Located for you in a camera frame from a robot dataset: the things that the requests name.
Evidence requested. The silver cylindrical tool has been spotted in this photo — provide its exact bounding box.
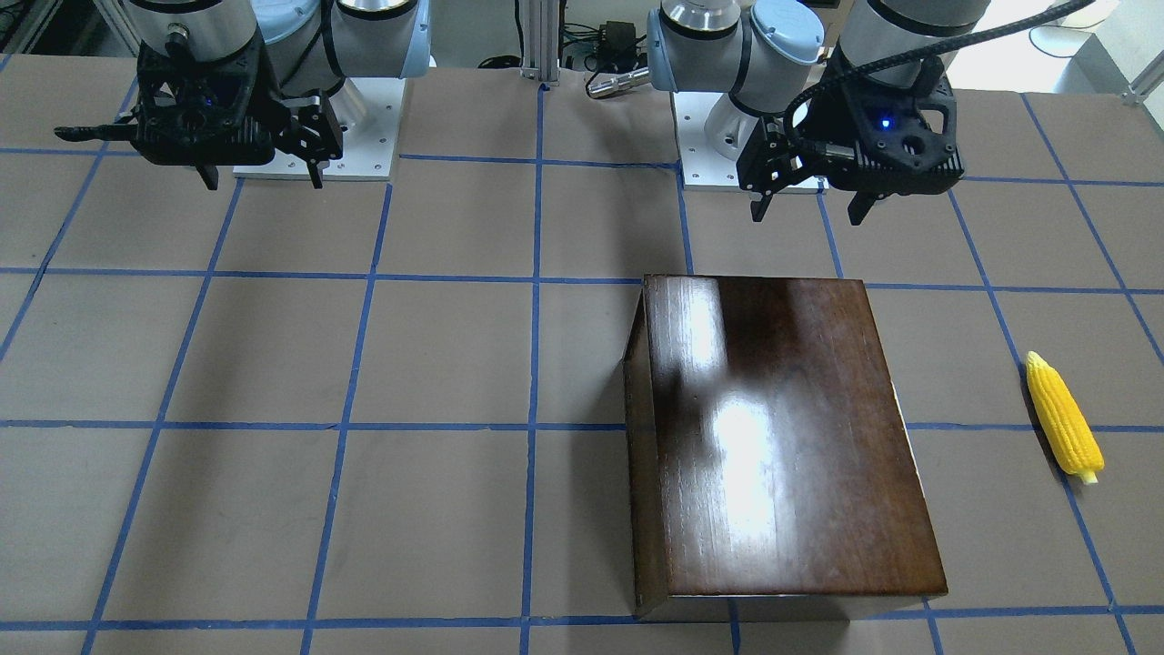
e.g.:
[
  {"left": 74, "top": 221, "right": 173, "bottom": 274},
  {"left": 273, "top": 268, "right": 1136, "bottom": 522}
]
[{"left": 585, "top": 66, "right": 651, "bottom": 100}]

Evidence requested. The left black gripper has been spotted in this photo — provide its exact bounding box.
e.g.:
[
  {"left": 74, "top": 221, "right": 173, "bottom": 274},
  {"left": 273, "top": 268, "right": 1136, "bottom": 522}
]
[{"left": 736, "top": 116, "right": 894, "bottom": 227}]

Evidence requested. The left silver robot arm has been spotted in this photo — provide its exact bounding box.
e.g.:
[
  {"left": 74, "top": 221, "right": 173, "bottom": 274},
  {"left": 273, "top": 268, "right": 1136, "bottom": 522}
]
[{"left": 646, "top": 1, "right": 987, "bottom": 225}]

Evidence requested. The black braided cable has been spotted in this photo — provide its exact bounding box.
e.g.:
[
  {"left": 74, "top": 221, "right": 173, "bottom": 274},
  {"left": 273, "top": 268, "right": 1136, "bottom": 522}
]
[{"left": 785, "top": 0, "right": 1096, "bottom": 154}]

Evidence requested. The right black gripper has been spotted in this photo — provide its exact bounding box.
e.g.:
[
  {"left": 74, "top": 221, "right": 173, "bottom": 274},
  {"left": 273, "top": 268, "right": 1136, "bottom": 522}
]
[{"left": 198, "top": 90, "right": 345, "bottom": 191}]

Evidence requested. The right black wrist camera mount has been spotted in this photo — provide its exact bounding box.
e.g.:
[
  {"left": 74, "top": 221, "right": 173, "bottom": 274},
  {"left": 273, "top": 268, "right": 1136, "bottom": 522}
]
[{"left": 54, "top": 33, "right": 275, "bottom": 168}]

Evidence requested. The dark wooden drawer cabinet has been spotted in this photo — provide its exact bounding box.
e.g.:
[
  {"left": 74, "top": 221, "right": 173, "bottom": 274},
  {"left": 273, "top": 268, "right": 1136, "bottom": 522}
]
[{"left": 622, "top": 275, "right": 949, "bottom": 622}]

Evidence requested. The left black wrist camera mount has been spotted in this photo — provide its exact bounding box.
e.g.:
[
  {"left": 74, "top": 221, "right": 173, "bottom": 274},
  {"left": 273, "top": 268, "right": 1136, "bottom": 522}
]
[{"left": 799, "top": 55, "right": 966, "bottom": 197}]

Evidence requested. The aluminium frame post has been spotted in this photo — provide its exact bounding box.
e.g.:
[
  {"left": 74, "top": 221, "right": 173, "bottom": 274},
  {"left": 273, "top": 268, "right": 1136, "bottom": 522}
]
[{"left": 517, "top": 1, "right": 565, "bottom": 87}]

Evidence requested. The yellow toy corn cob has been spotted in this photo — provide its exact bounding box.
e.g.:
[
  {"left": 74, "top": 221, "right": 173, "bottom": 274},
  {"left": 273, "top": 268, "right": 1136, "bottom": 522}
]
[{"left": 1024, "top": 351, "right": 1106, "bottom": 486}]

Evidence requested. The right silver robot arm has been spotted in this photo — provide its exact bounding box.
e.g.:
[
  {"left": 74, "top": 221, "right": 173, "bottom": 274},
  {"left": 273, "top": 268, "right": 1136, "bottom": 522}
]
[{"left": 105, "top": 1, "right": 431, "bottom": 190}]

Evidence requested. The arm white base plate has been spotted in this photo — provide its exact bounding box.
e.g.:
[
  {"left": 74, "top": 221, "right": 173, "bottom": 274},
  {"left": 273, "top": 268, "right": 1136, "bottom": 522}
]
[
  {"left": 233, "top": 76, "right": 406, "bottom": 181},
  {"left": 672, "top": 92, "right": 757, "bottom": 192}
]

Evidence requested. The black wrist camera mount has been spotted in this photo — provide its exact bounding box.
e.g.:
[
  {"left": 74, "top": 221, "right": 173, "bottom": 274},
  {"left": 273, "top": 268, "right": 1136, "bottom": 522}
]
[
  {"left": 54, "top": 33, "right": 275, "bottom": 168},
  {"left": 799, "top": 55, "right": 966, "bottom": 197}
]

